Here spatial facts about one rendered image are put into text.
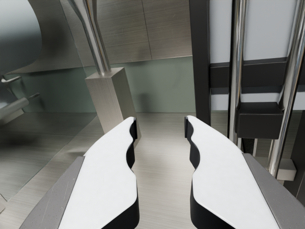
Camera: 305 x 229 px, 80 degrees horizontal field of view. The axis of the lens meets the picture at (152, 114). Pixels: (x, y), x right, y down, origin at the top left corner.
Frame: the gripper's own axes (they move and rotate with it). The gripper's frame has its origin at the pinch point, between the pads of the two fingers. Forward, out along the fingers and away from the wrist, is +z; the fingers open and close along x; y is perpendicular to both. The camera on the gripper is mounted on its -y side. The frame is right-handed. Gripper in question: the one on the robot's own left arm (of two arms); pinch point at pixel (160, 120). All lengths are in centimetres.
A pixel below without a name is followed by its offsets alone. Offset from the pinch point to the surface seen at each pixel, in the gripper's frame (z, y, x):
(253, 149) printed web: 21.1, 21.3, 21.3
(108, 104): 38.1, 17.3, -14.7
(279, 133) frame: 8.7, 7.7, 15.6
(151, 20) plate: 61, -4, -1
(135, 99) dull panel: 65, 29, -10
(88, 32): 40.8, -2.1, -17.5
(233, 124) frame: 10.9, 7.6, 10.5
